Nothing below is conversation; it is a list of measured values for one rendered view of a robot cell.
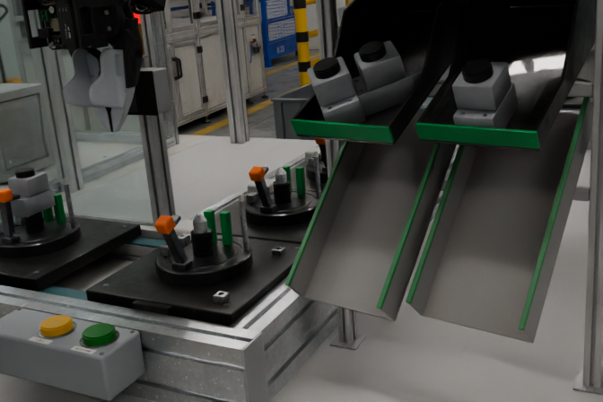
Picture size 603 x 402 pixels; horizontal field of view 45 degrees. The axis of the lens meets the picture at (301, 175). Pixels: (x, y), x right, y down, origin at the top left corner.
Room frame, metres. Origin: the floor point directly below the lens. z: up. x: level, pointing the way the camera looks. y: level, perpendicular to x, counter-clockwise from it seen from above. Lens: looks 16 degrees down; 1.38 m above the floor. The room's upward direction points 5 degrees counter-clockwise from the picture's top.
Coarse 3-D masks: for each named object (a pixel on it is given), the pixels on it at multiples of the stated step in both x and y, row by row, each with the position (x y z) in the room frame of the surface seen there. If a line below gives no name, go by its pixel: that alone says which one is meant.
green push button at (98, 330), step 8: (88, 328) 0.81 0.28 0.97; (96, 328) 0.81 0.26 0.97; (104, 328) 0.81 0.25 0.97; (112, 328) 0.81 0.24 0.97; (88, 336) 0.79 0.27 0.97; (96, 336) 0.79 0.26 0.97; (104, 336) 0.79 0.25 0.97; (112, 336) 0.80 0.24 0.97; (88, 344) 0.79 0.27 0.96; (96, 344) 0.79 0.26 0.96
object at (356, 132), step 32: (384, 0) 1.00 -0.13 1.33; (416, 0) 1.01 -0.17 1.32; (448, 0) 0.86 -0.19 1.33; (352, 32) 0.93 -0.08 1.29; (384, 32) 0.99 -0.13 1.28; (416, 32) 0.96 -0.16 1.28; (448, 32) 0.86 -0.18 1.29; (352, 64) 0.93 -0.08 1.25; (416, 64) 0.89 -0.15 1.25; (448, 64) 0.86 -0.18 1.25; (416, 96) 0.80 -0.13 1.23; (320, 128) 0.81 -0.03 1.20; (352, 128) 0.78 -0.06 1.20; (384, 128) 0.75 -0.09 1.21
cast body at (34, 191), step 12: (24, 168) 1.16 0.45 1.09; (12, 180) 1.14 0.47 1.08; (24, 180) 1.12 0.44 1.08; (36, 180) 1.14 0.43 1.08; (12, 192) 1.14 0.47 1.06; (24, 192) 1.13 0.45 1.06; (36, 192) 1.14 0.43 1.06; (48, 192) 1.16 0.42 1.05; (12, 204) 1.12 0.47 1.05; (24, 204) 1.11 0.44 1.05; (36, 204) 1.13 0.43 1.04; (48, 204) 1.15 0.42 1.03; (24, 216) 1.11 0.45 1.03
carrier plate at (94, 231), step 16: (80, 224) 1.22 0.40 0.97; (96, 224) 1.21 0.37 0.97; (112, 224) 1.21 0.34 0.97; (128, 224) 1.20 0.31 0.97; (80, 240) 1.14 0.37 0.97; (96, 240) 1.13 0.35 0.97; (112, 240) 1.13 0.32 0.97; (128, 240) 1.17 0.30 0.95; (48, 256) 1.08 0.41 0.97; (64, 256) 1.07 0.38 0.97; (80, 256) 1.07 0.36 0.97; (96, 256) 1.10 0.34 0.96; (0, 272) 1.03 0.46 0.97; (16, 272) 1.02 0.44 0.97; (32, 272) 1.02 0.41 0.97; (48, 272) 1.01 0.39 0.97; (64, 272) 1.03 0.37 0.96; (32, 288) 0.99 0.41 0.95
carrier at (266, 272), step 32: (192, 224) 1.12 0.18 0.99; (224, 224) 1.01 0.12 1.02; (160, 256) 0.99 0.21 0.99; (192, 256) 0.98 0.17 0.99; (224, 256) 0.97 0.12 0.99; (256, 256) 1.01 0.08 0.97; (288, 256) 1.00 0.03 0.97; (96, 288) 0.94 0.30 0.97; (128, 288) 0.93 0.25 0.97; (160, 288) 0.92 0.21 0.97; (192, 288) 0.91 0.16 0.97; (224, 288) 0.90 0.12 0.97; (256, 288) 0.89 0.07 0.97; (224, 320) 0.83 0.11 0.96
